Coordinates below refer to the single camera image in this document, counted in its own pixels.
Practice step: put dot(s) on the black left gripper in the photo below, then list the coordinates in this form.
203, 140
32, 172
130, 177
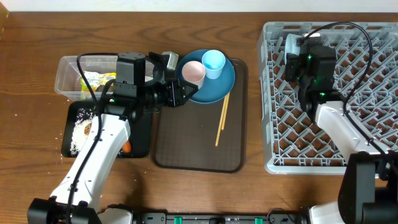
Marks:
173, 93

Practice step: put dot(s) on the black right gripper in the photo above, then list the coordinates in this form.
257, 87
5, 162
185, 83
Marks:
292, 69

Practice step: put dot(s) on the light blue bowl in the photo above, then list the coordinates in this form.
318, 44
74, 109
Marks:
292, 45

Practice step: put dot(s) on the pink cup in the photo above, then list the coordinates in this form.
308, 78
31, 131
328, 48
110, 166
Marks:
194, 72

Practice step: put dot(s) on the light blue cup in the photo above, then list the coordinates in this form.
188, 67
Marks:
213, 62

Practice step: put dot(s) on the wooden chopstick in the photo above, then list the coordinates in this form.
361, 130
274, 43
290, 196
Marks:
225, 109
221, 120

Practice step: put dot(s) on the orange carrot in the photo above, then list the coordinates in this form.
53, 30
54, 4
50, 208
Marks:
126, 148

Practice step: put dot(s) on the yellow green snack wrapper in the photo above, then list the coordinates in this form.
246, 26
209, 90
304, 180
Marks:
95, 80

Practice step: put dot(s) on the brown mushroom piece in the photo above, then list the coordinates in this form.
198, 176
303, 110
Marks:
87, 129

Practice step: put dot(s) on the pile of white rice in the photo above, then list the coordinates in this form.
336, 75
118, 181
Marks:
77, 137

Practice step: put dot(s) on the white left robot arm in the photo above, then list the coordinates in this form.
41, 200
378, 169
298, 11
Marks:
76, 199

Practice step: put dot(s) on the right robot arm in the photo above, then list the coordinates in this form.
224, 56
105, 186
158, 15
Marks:
368, 193

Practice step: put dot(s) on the grey dishwasher rack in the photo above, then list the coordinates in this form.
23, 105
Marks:
366, 54

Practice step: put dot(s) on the brown serving tray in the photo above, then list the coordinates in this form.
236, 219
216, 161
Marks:
188, 137

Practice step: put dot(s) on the black plastic tray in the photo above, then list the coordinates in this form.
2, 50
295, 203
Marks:
139, 138

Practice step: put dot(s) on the clear plastic bin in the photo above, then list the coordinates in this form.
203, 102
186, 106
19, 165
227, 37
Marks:
68, 77

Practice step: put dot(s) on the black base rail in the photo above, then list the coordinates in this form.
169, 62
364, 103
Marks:
217, 219

